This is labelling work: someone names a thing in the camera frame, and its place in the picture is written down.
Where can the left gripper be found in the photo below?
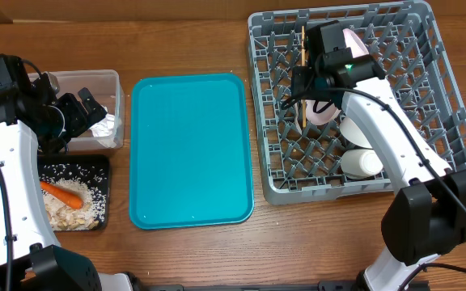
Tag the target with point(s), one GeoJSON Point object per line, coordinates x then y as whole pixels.
{"type": "Point", "coordinates": [82, 120]}

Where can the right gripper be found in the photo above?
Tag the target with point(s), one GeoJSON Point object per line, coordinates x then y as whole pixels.
{"type": "Point", "coordinates": [298, 88]}

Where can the wooden chopstick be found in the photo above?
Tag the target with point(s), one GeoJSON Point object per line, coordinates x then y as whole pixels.
{"type": "Point", "coordinates": [303, 63]}

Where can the large white plate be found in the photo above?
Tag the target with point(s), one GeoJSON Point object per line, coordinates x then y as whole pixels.
{"type": "Point", "coordinates": [319, 112]}

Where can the white tissue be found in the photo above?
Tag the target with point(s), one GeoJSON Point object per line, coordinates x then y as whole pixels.
{"type": "Point", "coordinates": [105, 132]}

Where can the white plastic spoon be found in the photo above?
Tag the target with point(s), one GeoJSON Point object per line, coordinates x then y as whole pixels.
{"type": "Point", "coordinates": [297, 125]}

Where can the small white food bowl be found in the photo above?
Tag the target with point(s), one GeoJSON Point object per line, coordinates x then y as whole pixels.
{"type": "Point", "coordinates": [354, 43]}

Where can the white saucer plate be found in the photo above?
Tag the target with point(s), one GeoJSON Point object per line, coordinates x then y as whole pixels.
{"type": "Point", "coordinates": [351, 132]}

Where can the orange carrot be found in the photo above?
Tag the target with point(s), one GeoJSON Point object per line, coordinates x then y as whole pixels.
{"type": "Point", "coordinates": [68, 198]}

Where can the small white cup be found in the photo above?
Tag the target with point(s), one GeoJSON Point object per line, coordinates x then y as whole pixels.
{"type": "Point", "coordinates": [361, 163]}

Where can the rice food scraps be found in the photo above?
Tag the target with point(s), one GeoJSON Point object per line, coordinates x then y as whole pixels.
{"type": "Point", "coordinates": [90, 182]}

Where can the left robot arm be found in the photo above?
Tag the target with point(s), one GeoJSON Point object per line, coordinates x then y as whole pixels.
{"type": "Point", "coordinates": [33, 119]}

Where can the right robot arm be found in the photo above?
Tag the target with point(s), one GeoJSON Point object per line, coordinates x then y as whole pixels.
{"type": "Point", "coordinates": [427, 217]}

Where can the clear plastic waste bin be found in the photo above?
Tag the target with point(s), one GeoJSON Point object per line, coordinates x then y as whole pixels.
{"type": "Point", "coordinates": [106, 88]}

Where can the grey plastic dishwasher rack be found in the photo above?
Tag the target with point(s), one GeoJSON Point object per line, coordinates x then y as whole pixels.
{"type": "Point", "coordinates": [404, 39]}

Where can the black plastic tray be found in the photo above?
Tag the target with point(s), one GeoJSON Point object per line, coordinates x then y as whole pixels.
{"type": "Point", "coordinates": [97, 158]}

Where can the teal plastic serving tray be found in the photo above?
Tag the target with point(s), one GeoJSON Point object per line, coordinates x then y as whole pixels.
{"type": "Point", "coordinates": [190, 156]}

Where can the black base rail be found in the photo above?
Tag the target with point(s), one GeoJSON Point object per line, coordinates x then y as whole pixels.
{"type": "Point", "coordinates": [249, 288]}

